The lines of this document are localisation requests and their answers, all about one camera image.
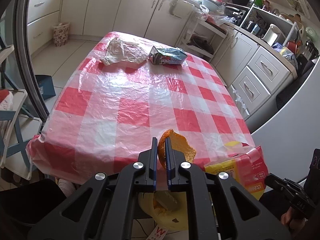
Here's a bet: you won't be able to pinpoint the orange peel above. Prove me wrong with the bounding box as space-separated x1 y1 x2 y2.
157 129 196 169

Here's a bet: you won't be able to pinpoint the white kettle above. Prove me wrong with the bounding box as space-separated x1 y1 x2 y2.
262 24 285 46

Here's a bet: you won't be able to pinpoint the white kitchen cabinets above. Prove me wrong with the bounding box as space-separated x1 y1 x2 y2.
27 0 298 120

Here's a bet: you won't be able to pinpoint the white plastic bag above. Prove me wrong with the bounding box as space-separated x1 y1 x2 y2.
100 37 149 66

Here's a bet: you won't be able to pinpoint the red white checkered tablecloth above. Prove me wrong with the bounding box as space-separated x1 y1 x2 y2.
27 32 254 184

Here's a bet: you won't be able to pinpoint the red yellow snack bag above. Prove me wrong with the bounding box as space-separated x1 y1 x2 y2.
204 141 268 199

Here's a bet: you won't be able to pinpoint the white shelf rack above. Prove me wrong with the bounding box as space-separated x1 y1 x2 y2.
175 14 228 61

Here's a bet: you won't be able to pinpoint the blue box on floor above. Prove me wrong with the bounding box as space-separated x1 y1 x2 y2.
35 75 56 100

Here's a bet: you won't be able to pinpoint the blue milk carton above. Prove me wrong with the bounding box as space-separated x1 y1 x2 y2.
149 46 188 65

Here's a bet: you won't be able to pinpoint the floral waste basket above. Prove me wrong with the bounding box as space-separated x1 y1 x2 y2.
52 22 70 47

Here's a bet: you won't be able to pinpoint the blue white folding chair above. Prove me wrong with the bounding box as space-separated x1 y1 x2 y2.
1 45 42 180

